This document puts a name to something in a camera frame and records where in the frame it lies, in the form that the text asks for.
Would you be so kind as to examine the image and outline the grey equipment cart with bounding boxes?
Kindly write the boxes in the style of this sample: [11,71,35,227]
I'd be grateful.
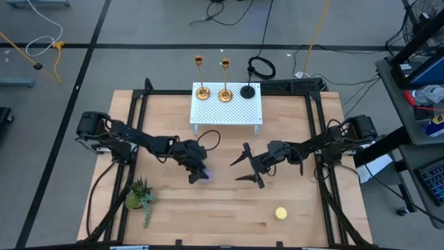
[375,57,444,146]

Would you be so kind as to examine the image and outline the red handled tool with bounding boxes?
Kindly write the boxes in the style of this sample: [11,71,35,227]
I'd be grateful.
[404,90,418,107]

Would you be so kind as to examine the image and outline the black aluminium table frame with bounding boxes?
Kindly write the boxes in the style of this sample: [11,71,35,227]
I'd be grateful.
[83,78,373,248]

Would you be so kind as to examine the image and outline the long yellow cable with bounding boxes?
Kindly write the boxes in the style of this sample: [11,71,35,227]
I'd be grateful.
[302,0,331,78]

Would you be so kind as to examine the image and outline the black candlestick holder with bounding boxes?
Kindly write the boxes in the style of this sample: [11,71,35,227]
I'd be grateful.
[239,65,257,100]

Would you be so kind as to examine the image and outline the white paper sheet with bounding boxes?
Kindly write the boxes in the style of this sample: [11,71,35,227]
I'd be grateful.
[355,144,395,184]

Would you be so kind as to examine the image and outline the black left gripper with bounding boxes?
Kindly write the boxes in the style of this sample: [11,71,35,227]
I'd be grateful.
[175,138,210,185]

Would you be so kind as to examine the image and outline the green succulent plant in pot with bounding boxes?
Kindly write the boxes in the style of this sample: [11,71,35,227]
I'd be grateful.
[124,176,157,229]

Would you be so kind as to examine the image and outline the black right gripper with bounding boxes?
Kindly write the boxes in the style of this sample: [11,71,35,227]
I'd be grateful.
[229,140,291,190]

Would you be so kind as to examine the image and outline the black power strip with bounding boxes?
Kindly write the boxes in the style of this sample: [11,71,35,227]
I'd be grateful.
[255,78,327,93]

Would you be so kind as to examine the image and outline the coiled black cable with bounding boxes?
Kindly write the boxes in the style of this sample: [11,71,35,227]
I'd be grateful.
[248,56,277,81]

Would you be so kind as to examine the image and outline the loose black floor cable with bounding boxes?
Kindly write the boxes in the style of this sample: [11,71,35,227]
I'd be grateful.
[189,0,256,27]

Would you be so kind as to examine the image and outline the white perforated metal shelf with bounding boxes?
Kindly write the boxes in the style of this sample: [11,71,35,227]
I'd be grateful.
[189,82,264,135]

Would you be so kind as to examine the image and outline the blue yellow spray can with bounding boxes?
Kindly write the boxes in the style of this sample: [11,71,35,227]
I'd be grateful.
[421,113,444,138]

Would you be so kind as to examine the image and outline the short yellow cable with plug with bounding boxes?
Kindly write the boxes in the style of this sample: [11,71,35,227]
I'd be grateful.
[51,40,66,84]

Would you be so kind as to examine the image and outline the black keyboard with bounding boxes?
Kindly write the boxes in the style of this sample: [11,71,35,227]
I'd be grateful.
[418,158,444,206]

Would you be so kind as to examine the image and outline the gold candlestick holder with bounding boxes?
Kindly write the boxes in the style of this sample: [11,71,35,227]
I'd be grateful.
[193,54,212,101]
[218,57,234,103]

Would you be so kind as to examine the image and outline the black standing fan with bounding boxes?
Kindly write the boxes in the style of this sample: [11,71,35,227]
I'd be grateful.
[385,0,444,57]

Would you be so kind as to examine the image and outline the white cable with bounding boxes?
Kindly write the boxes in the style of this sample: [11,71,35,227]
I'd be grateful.
[25,0,65,58]

